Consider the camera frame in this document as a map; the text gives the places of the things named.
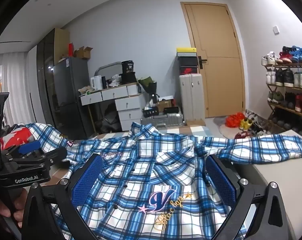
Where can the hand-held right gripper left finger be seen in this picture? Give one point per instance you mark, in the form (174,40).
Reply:
(87,180)

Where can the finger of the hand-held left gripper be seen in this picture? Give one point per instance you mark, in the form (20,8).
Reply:
(53,156)
(29,147)

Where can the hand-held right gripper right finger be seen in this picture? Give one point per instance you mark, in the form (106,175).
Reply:
(221,180)

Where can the blue plaid shirt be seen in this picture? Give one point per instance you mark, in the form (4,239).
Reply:
(146,160)

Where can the red white cloth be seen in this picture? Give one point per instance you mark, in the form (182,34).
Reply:
(16,135)

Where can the grey floor mat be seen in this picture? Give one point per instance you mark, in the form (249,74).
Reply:
(219,123)

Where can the checked bed cover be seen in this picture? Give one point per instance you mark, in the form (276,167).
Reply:
(191,130)

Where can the row of shoes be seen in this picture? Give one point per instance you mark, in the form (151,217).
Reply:
(251,127)

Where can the white curtain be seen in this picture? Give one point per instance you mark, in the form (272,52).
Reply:
(16,87)

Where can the orange plastic bag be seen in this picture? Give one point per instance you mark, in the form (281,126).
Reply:
(234,120)

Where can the dark refrigerator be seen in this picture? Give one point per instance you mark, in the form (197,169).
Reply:
(71,92)

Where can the dark wardrobe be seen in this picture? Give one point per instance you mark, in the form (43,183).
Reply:
(44,67)

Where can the silver suitcase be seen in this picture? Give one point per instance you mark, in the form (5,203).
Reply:
(163,120)

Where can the white electric kettle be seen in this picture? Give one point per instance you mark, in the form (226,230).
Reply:
(96,83)

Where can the white drawer desk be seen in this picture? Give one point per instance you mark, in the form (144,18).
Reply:
(127,103)

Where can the white upright suitcase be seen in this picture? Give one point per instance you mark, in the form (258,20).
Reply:
(191,97)

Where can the black bottle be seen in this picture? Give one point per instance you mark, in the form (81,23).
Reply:
(104,83)

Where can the black long box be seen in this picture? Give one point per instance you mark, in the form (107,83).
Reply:
(150,112)

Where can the brown cardboard box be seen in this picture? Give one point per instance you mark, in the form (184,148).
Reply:
(164,104)

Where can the red box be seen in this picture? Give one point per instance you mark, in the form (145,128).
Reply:
(70,50)

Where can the open cardboard box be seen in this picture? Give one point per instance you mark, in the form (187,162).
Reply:
(83,53)

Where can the black round container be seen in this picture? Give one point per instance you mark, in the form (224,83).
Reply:
(127,70)

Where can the stack of shoe boxes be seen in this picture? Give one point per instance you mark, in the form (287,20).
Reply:
(187,62)

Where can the wooden door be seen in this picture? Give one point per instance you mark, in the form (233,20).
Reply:
(216,42)

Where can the grey metal frame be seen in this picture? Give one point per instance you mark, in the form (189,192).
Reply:
(103,67)

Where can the white wall switch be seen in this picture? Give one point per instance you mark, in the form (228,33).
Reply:
(276,29)

